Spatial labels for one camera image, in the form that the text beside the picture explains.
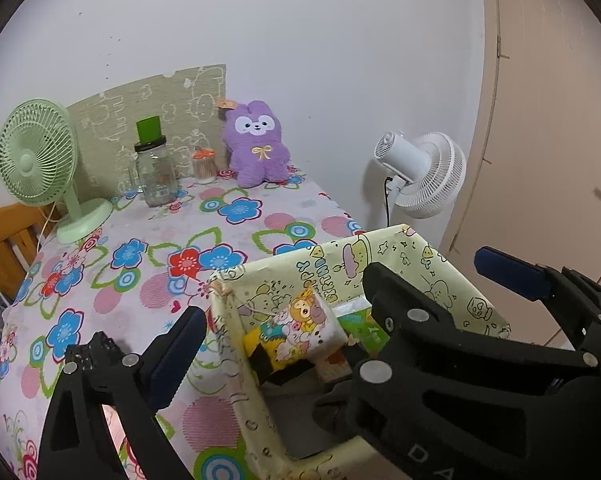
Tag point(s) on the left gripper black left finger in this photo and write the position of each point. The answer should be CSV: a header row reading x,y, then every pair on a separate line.
x,y
76,442

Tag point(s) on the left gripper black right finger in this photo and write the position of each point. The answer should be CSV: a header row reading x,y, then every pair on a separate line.
x,y
443,403

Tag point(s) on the yellow-green patterned fabric bin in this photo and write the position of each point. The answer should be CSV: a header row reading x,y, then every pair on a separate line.
x,y
246,295

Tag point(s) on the yellow cartoon tissue pack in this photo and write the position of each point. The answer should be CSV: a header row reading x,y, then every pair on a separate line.
x,y
306,330

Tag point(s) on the floral tablecloth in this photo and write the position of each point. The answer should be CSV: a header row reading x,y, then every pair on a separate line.
x,y
132,278

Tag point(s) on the white standing fan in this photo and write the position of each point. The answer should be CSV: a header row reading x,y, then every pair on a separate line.
x,y
426,173

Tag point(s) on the beige door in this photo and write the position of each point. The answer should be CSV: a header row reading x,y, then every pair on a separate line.
x,y
534,179

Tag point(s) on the glass jar green lid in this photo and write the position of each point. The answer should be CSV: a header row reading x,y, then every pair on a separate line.
x,y
151,170

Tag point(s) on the green desk fan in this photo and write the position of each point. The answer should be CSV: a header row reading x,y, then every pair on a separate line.
x,y
39,156

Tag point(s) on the small glass orange lid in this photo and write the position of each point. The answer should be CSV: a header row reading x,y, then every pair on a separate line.
x,y
204,165

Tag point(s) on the purple bunny plush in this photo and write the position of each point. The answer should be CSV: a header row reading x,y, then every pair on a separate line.
x,y
253,138

